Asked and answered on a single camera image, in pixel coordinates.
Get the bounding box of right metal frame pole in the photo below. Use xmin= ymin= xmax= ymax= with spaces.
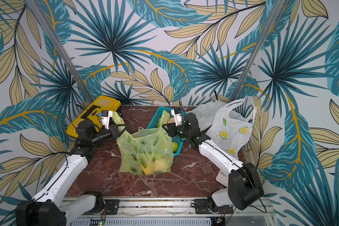
xmin=230 ymin=0 xmax=285 ymax=102

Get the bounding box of left metal frame pole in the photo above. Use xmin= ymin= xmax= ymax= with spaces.
xmin=27 ymin=0 xmax=94 ymax=102

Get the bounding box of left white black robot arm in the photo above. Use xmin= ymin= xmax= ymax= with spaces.
xmin=15 ymin=117 xmax=127 ymax=226

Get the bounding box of metal frame pole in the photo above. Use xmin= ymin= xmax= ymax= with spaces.
xmin=27 ymin=0 xmax=94 ymax=102
xmin=230 ymin=0 xmax=285 ymax=102

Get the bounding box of white lemon print bag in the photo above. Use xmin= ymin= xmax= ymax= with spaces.
xmin=206 ymin=98 xmax=257 ymax=160

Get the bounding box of plain white plastic bag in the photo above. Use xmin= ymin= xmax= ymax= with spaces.
xmin=190 ymin=101 xmax=226 ymax=131

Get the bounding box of teal plastic basket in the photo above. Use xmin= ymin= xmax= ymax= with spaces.
xmin=146 ymin=106 xmax=187 ymax=156

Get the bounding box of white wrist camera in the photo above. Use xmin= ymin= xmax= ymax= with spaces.
xmin=171 ymin=108 xmax=183 ymax=126
xmin=101 ymin=110 xmax=113 ymax=130

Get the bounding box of green plastic bag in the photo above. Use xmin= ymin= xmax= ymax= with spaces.
xmin=112 ymin=112 xmax=174 ymax=176

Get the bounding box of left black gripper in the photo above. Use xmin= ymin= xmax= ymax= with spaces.
xmin=90 ymin=123 xmax=129 ymax=145

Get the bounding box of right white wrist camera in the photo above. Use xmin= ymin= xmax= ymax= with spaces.
xmin=171 ymin=108 xmax=183 ymax=126

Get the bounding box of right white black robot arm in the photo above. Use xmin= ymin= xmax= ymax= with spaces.
xmin=162 ymin=108 xmax=264 ymax=211

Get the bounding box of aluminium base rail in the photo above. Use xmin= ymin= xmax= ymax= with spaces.
xmin=60 ymin=195 xmax=280 ymax=226

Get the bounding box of green pear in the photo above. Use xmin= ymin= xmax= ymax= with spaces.
xmin=154 ymin=158 xmax=171 ymax=173
xmin=172 ymin=142 xmax=178 ymax=153

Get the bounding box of yellow black toolbox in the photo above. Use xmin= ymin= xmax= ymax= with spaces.
xmin=66 ymin=95 xmax=121 ymax=138

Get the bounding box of green pear front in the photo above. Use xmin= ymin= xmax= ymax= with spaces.
xmin=172 ymin=142 xmax=178 ymax=153

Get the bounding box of yellow pear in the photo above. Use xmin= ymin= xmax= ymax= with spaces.
xmin=141 ymin=163 xmax=155 ymax=175

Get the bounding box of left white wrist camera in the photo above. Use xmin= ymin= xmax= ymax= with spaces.
xmin=101 ymin=110 xmax=113 ymax=130

